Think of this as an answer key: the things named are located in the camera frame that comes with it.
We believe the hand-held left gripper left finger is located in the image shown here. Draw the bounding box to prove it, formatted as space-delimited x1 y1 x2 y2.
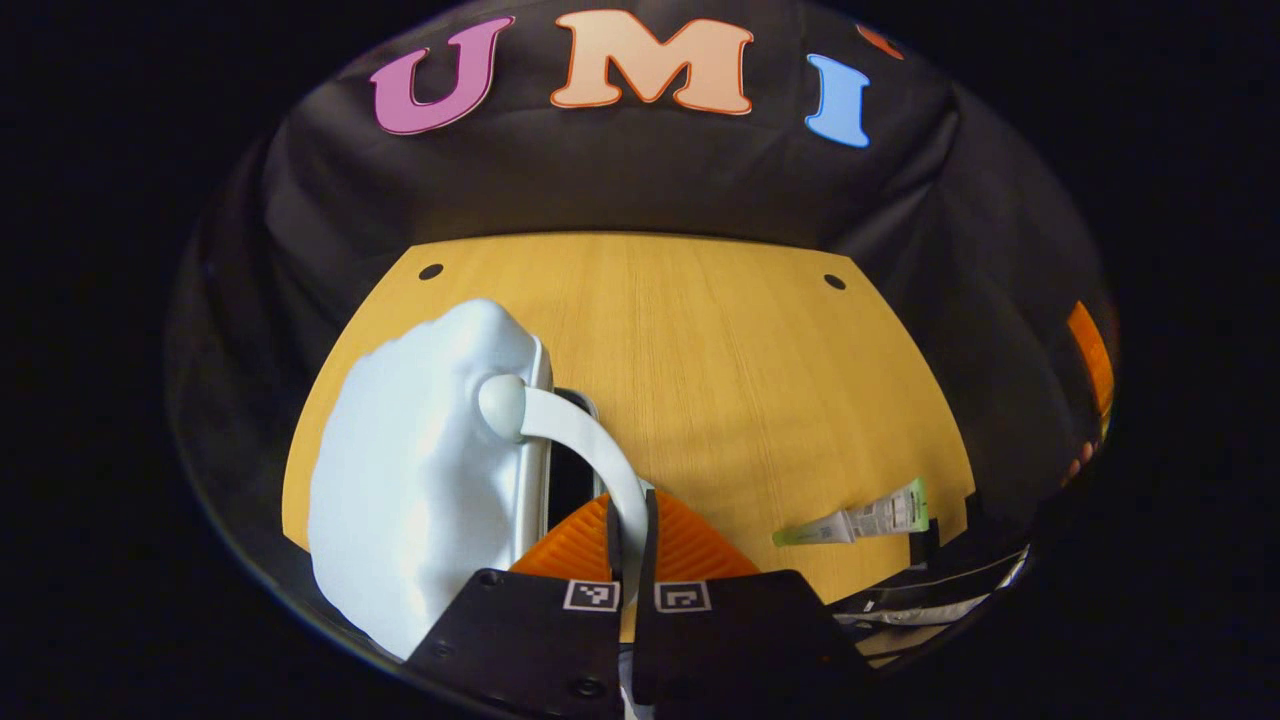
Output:
405 490 626 720

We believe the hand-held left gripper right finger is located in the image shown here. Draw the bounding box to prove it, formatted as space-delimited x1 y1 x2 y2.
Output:
632 488 871 711

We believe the white green skincare tube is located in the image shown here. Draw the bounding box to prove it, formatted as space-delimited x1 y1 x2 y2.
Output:
772 478 931 548

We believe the black and white sachet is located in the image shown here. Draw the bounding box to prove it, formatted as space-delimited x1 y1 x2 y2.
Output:
832 545 1031 631

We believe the light blue cloud-shaped suitcase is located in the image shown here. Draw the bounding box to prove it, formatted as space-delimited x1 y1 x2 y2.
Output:
307 298 656 661

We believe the black backdrop cloth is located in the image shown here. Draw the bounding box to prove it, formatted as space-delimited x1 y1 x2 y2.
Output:
165 0 1121 621

